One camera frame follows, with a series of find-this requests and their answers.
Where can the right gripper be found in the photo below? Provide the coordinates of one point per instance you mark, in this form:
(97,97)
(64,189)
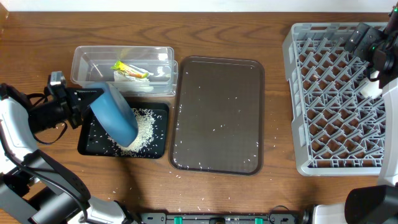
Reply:
(372,34)

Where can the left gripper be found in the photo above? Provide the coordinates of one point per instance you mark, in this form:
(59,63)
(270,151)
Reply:
(73,97)

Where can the large dark blue plate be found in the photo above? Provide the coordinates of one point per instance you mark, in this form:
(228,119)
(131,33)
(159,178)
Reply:
(114,114)

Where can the white cup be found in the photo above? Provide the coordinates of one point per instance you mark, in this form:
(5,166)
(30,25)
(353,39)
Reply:
(370,89)

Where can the white tissue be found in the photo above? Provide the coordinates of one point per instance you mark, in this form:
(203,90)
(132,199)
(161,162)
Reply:
(129,84)

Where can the green yellow snack wrapper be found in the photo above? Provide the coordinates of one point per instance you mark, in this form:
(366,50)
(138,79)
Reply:
(127,70)

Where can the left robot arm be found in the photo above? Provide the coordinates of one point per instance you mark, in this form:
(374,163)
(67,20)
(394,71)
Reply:
(36,188)

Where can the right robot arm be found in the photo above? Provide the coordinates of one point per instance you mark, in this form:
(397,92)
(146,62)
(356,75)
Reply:
(376,204)

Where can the grey dishwasher rack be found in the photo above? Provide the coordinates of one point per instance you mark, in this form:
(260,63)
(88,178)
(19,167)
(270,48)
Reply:
(336,130)

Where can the pile of white rice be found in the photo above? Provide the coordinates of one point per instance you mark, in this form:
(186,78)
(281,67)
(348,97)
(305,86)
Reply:
(145,120)

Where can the black plastic tray bin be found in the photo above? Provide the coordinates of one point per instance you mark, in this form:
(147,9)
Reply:
(93,139)

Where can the clear plastic bin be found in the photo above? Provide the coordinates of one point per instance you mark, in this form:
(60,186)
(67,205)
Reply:
(93,64)

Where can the dark brown serving tray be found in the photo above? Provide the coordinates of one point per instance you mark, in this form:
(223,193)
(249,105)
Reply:
(219,116)

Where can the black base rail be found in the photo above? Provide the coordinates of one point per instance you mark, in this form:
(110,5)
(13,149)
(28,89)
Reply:
(163,218)

